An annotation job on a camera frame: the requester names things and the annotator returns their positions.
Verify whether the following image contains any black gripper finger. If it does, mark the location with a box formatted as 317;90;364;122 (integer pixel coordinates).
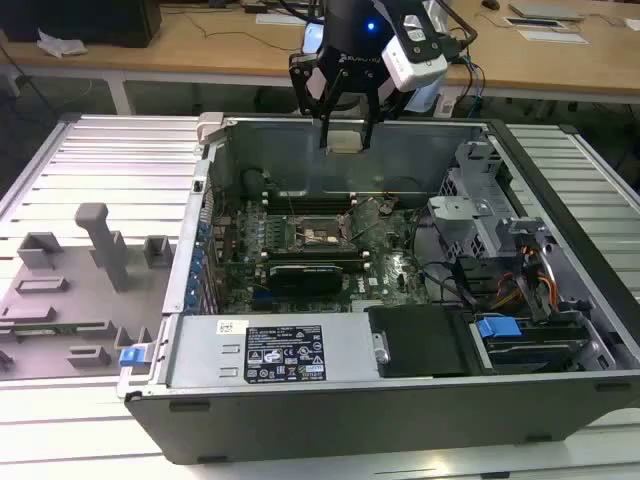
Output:
360;73;401;150
288;49;351;150

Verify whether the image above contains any silver square CPU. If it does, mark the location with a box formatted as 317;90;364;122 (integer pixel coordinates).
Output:
329;131;365;153

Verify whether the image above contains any metal socket cover frame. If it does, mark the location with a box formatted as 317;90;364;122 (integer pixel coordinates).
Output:
339;197;390;242

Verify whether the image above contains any black RAM slot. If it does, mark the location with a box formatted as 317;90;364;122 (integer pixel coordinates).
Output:
261;192;357;200
261;197;357;205
258;265;373;274
260;202;357;209
259;259;372;268
260;206;358;214
259;248;371;257
259;253;372;262

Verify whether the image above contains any CPU socket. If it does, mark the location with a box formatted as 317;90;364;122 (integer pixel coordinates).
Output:
287;213;347;250

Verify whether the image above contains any pale blue teach pendant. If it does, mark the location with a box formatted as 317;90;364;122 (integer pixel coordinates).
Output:
402;74;446;115

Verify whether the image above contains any white paper sheet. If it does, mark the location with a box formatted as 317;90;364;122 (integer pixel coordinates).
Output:
517;28;590;47
255;12;301;26

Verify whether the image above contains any long wooden desk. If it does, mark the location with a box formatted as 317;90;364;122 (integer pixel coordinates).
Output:
0;0;640;119

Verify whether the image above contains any silver metal drive cage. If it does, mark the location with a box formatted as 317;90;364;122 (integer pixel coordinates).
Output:
427;141;514;261

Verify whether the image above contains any green motherboard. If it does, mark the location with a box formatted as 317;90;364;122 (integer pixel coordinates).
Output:
214;195;437;315

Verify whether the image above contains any black graphics card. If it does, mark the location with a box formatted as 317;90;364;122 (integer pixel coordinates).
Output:
268;263;345;297

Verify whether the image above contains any grey laptop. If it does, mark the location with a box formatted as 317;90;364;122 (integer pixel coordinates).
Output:
508;1;586;23

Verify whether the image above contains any black plastic shroud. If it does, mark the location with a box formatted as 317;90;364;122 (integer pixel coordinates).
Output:
366;303;484;380

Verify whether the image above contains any black box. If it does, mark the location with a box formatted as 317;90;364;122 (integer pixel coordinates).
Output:
0;0;163;50

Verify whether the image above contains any white crumpled paper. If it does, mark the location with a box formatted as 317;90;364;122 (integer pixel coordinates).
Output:
36;27;90;60

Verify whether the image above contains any hard disk in blue carrier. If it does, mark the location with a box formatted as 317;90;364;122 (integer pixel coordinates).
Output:
474;313;592;375

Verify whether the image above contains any silver power supply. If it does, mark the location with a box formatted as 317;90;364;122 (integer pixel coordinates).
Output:
167;313;382;387

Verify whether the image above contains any grey parts rack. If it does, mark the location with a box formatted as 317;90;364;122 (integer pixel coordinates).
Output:
0;201;177;384

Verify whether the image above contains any black open PC case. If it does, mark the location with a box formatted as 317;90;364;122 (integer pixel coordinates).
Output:
117;112;640;466

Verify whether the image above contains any blue case latch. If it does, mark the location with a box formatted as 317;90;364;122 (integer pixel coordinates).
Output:
120;344;152;372

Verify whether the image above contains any green RAM stick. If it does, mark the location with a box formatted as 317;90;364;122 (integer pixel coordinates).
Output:
0;323;84;337

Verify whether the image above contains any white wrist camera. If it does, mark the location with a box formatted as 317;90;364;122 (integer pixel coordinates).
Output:
301;20;327;55
380;13;450;95

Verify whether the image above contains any grey case handle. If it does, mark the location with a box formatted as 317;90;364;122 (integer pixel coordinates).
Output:
196;111;237;147

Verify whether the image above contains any blue cable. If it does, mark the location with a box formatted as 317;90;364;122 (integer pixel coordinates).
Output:
459;47;487;119

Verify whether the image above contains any black camera cable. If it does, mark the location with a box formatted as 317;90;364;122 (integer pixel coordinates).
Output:
439;0;480;66

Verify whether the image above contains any yellow wire bundle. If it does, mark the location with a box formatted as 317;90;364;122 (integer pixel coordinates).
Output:
492;279;525;310

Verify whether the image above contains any silver metal handle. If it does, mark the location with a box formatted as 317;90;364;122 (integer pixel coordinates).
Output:
371;330;392;365

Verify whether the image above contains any orange wire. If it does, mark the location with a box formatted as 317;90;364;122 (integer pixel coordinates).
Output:
518;244;560;307

